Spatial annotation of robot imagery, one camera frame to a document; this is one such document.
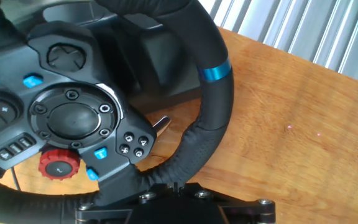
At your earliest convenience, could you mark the black USB cable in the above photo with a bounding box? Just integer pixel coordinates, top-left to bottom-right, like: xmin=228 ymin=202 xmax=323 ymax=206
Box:
xmin=10 ymin=166 xmax=22 ymax=192

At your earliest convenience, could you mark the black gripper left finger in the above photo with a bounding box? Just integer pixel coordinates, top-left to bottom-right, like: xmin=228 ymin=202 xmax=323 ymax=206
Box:
xmin=75 ymin=182 xmax=177 ymax=224

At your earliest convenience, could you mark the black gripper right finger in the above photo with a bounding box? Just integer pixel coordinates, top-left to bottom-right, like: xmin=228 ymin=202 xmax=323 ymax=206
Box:
xmin=176 ymin=182 xmax=277 ymax=224

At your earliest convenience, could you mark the black racing steering wheel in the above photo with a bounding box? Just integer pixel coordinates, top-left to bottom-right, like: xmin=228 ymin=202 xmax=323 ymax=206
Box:
xmin=0 ymin=0 xmax=235 ymax=224

